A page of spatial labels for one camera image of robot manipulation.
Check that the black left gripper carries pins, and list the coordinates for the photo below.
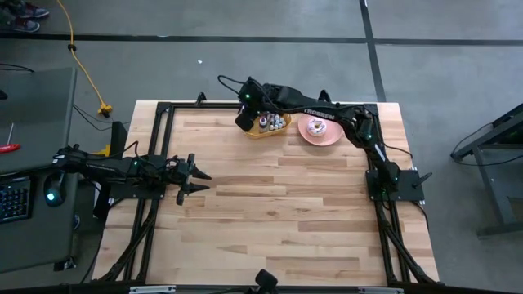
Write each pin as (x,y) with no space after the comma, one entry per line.
(180,173)

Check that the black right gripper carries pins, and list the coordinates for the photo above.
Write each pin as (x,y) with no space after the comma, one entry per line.
(257,108)

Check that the large violet food coloring bottle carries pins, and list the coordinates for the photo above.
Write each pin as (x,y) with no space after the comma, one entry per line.
(263,121)

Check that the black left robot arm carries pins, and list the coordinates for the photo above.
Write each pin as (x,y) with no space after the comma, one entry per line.
(102,165)

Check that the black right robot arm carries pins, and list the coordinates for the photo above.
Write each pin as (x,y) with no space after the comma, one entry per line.
(318,112)

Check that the yellow plastic bin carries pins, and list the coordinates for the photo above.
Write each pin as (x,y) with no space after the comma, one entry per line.
(286,130)

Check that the white iced donut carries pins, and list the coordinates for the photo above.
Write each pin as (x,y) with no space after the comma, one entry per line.
(311,130)

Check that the pink plate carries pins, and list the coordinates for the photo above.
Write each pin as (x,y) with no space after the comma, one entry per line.
(333,136)

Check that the black rounded object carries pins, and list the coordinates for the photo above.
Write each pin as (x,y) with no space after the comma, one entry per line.
(266,281)

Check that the black computer mouse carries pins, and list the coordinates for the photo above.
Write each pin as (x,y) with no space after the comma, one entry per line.
(53,185)

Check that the grey desk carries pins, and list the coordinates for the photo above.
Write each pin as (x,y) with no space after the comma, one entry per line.
(37,114)

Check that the black keyboard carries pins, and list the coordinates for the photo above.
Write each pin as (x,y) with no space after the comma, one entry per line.
(14,202)

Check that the person's shoe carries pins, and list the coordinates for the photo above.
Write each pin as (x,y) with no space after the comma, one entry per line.
(26,25)
(37,11)

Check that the black side stand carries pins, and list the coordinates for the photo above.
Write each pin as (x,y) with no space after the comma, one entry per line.
(512,130)

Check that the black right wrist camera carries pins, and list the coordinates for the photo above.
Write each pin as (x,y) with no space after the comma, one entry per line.
(245,121)

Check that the black metal table frame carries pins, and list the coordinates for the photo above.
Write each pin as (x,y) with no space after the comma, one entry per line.
(204,105)

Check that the black frame clamp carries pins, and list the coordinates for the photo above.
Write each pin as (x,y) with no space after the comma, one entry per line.
(324,96)
(200,99)

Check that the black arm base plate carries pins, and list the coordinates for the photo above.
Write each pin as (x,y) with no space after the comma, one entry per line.
(408,185)
(122,192)

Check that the silver metal bracket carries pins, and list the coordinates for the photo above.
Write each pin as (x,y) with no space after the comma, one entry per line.
(380,290)
(151,290)

